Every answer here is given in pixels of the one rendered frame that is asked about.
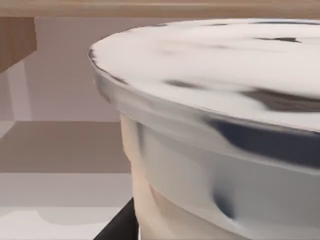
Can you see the white lidded cup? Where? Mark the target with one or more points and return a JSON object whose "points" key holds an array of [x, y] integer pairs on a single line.
{"points": [[212, 125]]}

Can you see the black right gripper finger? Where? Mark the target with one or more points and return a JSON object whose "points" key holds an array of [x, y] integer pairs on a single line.
{"points": [[120, 225]]}

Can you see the wooden cupboard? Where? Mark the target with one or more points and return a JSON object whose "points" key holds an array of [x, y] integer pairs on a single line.
{"points": [[15, 37]]}

